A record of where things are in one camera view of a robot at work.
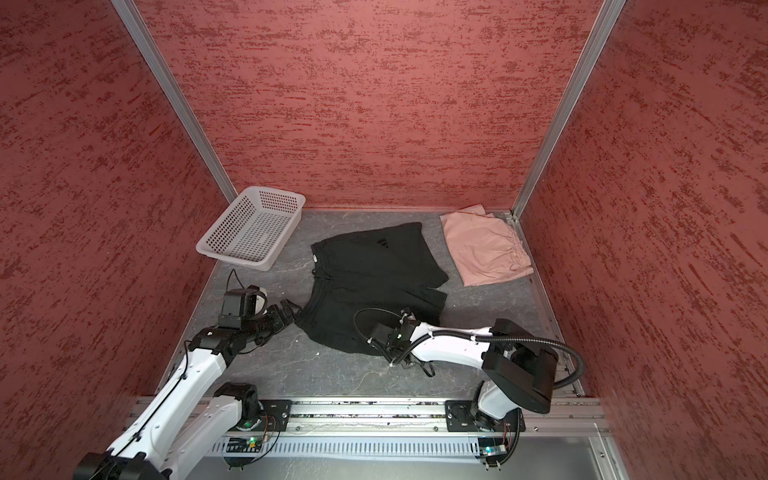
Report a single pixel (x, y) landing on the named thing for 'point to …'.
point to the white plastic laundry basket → (256, 229)
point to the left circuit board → (244, 445)
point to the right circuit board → (492, 446)
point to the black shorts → (389, 268)
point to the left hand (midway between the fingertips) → (292, 322)
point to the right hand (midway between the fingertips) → (423, 356)
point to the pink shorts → (485, 249)
